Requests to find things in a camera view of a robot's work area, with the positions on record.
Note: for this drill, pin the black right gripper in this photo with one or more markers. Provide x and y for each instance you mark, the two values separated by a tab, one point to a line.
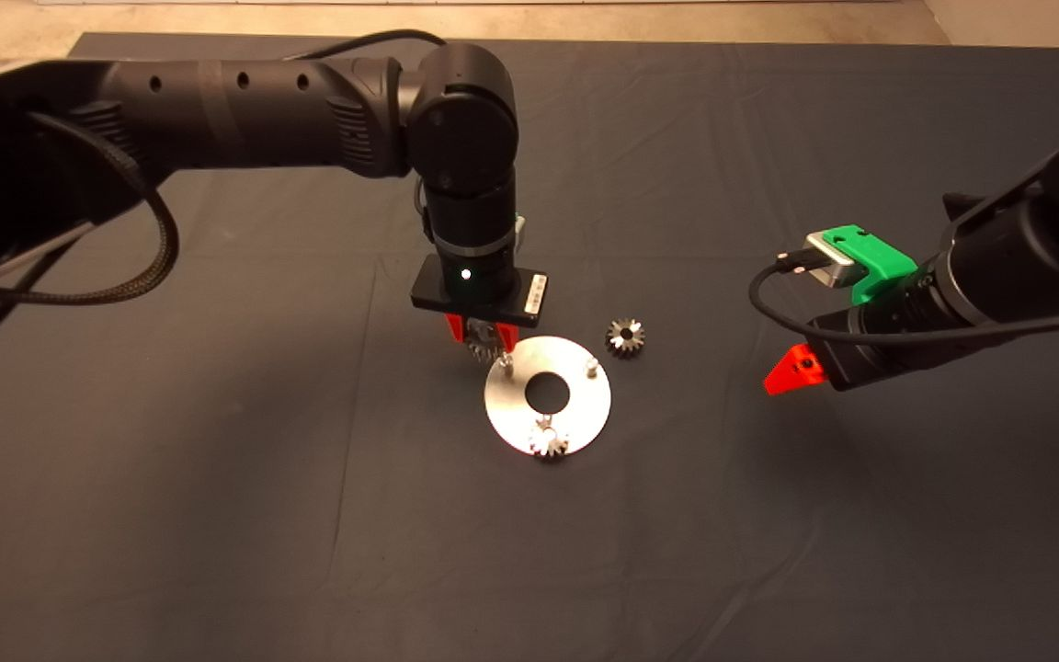
888	331

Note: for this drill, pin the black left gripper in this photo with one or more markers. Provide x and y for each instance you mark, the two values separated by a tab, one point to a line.
479	294

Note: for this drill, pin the small steel planetary gear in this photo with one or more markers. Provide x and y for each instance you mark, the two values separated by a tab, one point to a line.
539	446
617	331
482	350

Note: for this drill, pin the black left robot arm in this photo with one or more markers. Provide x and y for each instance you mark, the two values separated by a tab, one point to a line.
263	110

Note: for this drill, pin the round metal carrier plate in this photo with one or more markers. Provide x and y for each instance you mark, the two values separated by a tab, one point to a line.
585	414

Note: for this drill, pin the dark grey table cloth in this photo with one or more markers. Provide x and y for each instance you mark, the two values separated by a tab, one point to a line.
309	460

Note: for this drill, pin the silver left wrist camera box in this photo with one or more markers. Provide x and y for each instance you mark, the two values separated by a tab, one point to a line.
519	237

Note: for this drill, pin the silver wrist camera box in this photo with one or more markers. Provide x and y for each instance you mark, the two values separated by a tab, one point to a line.
519	237
833	267

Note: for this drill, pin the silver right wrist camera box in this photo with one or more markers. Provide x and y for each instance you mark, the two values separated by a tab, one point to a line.
833	267

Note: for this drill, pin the green right camera mount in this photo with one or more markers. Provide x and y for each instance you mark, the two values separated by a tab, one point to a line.
870	253

